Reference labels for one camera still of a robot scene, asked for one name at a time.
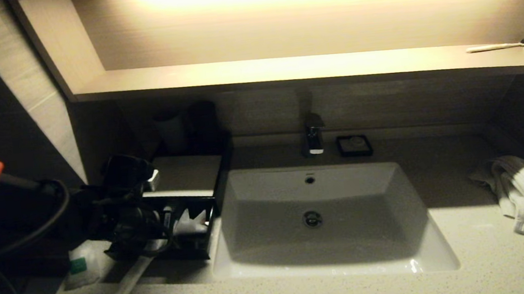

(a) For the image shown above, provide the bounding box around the puffy white pouch packet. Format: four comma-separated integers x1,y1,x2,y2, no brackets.
173,206,213,238

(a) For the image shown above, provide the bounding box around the packaged toothbrush with green label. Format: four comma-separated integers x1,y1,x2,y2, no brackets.
83,240,173,294

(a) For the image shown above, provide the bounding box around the square sachet with green label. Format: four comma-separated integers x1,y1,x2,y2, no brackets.
59,238,106,291

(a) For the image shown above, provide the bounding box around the dark brown cup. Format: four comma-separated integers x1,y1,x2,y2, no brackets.
185,98,222,156

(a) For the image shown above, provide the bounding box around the pale grey cup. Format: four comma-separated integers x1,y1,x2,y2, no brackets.
153,108,189,154

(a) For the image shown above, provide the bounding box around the chrome sink drain plug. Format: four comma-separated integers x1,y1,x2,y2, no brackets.
302,209,324,230

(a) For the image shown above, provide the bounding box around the white ceramic sink basin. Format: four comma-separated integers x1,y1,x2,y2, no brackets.
203,147,462,294

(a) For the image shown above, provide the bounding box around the chrome faucet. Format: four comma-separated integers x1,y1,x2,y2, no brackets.
296,85,329,157

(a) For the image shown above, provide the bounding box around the black soap dish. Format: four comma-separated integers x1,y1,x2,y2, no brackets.
336,132,374,160

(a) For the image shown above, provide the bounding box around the white toothbrush black head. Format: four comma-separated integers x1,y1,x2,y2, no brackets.
465,38,524,54

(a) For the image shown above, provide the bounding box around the wooden wall shelf niche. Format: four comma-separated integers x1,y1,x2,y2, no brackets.
8,0,524,130

